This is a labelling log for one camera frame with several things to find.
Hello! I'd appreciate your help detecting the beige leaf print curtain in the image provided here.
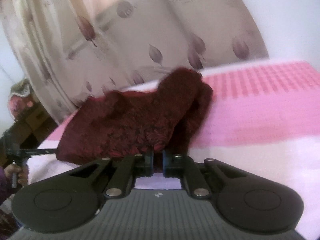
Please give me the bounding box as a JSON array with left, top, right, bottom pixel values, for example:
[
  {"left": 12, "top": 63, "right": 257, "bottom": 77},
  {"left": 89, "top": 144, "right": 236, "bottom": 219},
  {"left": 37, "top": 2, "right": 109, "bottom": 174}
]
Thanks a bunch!
[{"left": 1, "top": 0, "right": 268, "bottom": 123}]

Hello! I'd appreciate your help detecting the person's left hand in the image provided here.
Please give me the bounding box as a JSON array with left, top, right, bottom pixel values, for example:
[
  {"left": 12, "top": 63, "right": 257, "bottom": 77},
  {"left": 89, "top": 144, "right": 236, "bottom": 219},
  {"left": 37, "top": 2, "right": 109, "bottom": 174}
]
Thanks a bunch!
[{"left": 4, "top": 164, "right": 29, "bottom": 186}]

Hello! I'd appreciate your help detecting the dark red fuzzy garment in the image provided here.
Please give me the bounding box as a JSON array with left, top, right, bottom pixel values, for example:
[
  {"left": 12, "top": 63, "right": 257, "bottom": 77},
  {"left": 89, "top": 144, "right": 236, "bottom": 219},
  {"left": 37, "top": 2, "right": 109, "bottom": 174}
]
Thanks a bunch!
[{"left": 56, "top": 67, "right": 213, "bottom": 165}]

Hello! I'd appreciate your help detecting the pink floral bag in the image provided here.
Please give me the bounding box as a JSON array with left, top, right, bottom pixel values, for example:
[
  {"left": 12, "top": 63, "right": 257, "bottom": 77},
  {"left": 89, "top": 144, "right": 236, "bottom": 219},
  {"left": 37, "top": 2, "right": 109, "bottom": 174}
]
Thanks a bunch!
[{"left": 8, "top": 78, "right": 35, "bottom": 121}]

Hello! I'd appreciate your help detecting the brown wooden furniture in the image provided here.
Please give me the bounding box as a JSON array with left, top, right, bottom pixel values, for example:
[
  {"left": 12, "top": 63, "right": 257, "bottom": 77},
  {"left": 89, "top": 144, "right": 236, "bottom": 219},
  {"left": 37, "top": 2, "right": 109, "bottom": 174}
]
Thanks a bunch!
[{"left": 1, "top": 102, "right": 57, "bottom": 167}]

